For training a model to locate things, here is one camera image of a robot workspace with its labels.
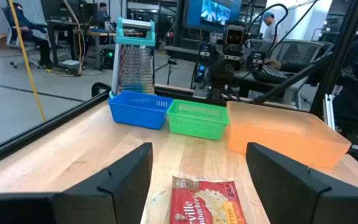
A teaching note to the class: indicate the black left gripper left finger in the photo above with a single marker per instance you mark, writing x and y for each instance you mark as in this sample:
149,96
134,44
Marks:
73,205

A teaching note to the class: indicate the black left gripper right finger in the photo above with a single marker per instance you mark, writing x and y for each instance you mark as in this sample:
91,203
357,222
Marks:
291,193

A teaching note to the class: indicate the red popcorn bag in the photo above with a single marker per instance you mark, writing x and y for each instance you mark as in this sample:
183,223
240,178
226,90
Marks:
204,202

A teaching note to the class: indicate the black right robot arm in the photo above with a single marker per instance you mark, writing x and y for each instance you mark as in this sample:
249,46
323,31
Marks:
219,81

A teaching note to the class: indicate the grey office chair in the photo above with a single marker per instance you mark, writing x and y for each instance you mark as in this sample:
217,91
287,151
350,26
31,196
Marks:
9,37

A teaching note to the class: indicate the person's hand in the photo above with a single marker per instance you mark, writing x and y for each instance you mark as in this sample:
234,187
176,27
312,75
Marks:
272,63

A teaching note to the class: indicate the large display screen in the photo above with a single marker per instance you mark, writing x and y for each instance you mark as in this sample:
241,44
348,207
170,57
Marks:
210,14

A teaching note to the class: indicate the black keyboard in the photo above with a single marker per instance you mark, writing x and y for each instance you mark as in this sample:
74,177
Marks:
273,74

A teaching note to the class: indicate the person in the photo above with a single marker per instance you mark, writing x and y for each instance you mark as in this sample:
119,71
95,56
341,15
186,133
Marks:
102,14
30,34
353,77
270,31

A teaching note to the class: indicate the orange plastic tray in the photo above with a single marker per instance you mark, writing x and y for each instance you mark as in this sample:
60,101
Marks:
284,137

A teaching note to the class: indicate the grey mesh chair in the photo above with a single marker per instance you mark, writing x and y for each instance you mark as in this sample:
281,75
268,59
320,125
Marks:
297,51

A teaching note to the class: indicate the green plastic basket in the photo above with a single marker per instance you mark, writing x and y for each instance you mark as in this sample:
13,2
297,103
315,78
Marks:
197,123

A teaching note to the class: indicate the blue plastic basket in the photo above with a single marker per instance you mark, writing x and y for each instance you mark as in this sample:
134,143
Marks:
138,112

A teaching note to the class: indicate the black table clamp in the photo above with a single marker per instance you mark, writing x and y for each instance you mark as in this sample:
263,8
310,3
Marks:
94,88

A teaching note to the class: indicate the wooden desk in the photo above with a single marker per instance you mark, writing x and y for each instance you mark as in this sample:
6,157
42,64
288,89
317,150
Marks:
104,34

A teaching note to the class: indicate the black desk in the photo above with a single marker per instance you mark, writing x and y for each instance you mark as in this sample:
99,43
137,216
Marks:
64,28

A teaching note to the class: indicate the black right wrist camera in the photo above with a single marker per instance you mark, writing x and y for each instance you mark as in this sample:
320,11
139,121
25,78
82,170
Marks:
235,35

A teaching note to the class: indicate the black aluminium table frame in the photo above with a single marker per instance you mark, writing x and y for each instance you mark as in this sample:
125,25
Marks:
42,130

